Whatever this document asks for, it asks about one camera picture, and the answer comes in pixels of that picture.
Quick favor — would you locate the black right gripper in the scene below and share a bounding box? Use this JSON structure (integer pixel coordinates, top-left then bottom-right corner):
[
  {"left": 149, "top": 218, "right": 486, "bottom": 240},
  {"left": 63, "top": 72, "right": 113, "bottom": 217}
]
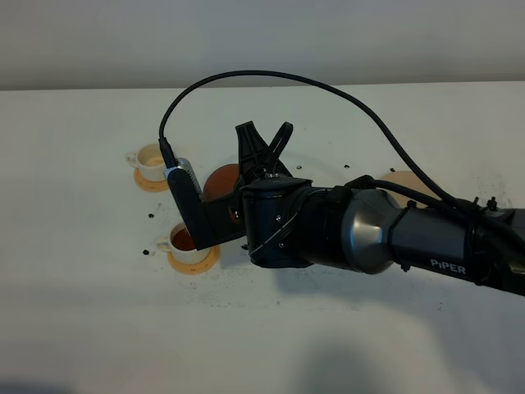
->
[{"left": 234, "top": 121, "right": 295, "bottom": 194}]

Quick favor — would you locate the brown clay teapot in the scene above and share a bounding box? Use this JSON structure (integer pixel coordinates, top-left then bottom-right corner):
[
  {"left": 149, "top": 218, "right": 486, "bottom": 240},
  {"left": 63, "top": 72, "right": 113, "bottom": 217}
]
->
[{"left": 203, "top": 163, "right": 240, "bottom": 202}]

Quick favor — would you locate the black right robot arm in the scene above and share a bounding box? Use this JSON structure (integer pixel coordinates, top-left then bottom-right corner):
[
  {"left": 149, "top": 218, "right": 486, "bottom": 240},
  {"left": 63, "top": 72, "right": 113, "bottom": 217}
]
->
[{"left": 236, "top": 123, "right": 524, "bottom": 295}]

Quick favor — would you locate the cream round teapot coaster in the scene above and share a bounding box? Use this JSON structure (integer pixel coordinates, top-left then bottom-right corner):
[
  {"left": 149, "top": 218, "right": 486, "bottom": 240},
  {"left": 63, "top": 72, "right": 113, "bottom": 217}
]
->
[{"left": 380, "top": 171, "right": 434, "bottom": 208}]

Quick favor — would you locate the far white teacup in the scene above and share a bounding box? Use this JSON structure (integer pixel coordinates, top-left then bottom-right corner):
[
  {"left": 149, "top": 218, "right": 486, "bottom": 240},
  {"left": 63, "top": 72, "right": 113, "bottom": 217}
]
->
[{"left": 126, "top": 143, "right": 166, "bottom": 182}]

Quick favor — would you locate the white teacup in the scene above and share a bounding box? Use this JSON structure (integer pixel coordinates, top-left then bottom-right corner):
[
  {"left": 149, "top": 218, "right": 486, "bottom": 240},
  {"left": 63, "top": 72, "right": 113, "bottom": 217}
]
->
[
  {"left": 126, "top": 143, "right": 166, "bottom": 182},
  {"left": 155, "top": 222, "right": 211, "bottom": 265}
]

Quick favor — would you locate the far orange round coaster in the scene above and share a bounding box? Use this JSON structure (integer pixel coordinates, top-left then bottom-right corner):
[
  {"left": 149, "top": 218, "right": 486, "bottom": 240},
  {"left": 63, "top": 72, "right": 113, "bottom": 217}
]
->
[{"left": 134, "top": 168, "right": 169, "bottom": 193}]

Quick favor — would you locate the orange round coaster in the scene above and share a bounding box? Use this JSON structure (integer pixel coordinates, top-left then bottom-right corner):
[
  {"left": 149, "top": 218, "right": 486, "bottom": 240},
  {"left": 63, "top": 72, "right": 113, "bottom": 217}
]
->
[
  {"left": 134, "top": 168, "right": 169, "bottom": 193},
  {"left": 167, "top": 245, "right": 221, "bottom": 275}
]

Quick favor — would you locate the near white teacup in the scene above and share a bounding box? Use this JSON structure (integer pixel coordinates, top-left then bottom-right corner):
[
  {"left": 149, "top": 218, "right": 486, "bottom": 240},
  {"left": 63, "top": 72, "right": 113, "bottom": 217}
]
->
[{"left": 155, "top": 222, "right": 211, "bottom": 265}]

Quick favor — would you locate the near orange round coaster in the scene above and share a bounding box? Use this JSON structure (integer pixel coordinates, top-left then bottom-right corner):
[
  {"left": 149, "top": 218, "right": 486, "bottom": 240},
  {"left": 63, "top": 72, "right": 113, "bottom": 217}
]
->
[{"left": 167, "top": 245, "right": 221, "bottom": 275}]

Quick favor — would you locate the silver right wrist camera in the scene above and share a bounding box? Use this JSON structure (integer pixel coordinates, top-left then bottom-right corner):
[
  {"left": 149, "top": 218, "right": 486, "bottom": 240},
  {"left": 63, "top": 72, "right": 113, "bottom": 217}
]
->
[{"left": 163, "top": 157, "right": 248, "bottom": 251}]

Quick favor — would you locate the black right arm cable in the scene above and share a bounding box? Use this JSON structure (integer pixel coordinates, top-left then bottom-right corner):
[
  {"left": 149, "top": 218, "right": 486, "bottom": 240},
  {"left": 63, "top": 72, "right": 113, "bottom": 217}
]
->
[{"left": 158, "top": 69, "right": 525, "bottom": 243}]

